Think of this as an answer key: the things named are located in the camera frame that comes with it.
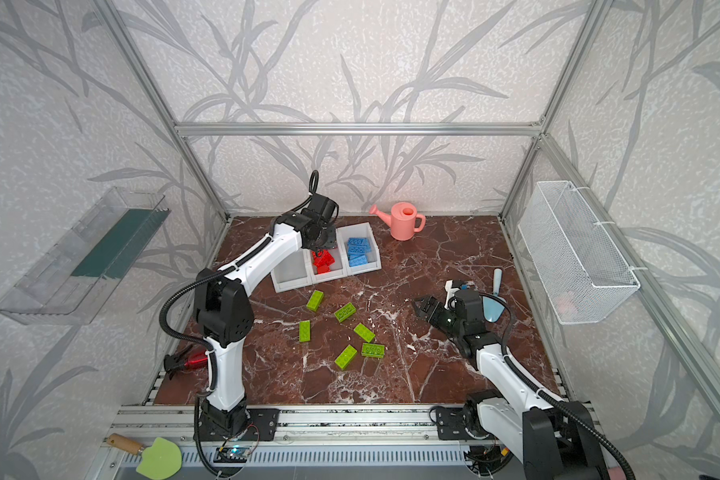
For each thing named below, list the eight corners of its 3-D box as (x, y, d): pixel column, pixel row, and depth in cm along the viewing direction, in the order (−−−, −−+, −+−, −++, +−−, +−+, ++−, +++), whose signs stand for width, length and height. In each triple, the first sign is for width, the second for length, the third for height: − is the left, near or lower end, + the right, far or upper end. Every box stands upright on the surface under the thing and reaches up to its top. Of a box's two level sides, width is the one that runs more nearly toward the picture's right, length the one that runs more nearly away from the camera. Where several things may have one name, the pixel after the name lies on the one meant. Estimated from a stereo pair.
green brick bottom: (334, 363, 86) (334, 360, 84) (348, 346, 89) (348, 343, 87) (344, 371, 84) (344, 369, 83) (358, 353, 88) (358, 351, 86)
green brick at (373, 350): (361, 357, 87) (361, 354, 85) (362, 346, 89) (361, 343, 87) (384, 357, 87) (384, 354, 85) (384, 346, 89) (384, 343, 87)
